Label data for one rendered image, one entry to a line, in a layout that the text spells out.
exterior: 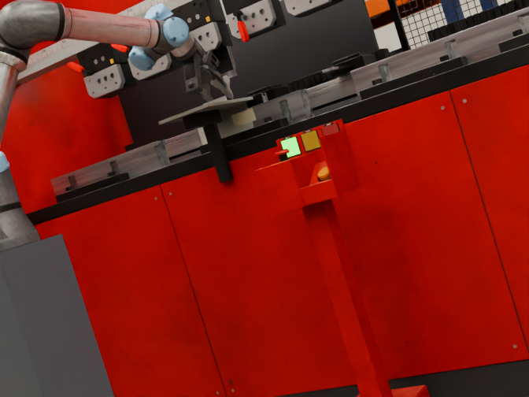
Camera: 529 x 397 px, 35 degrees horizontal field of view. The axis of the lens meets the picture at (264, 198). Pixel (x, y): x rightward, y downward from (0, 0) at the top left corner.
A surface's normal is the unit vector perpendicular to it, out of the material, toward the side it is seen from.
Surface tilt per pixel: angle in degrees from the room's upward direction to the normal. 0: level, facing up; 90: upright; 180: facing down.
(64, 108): 90
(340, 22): 90
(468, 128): 90
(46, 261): 90
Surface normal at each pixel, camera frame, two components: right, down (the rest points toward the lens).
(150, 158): -0.47, 0.18
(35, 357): 0.75, -0.21
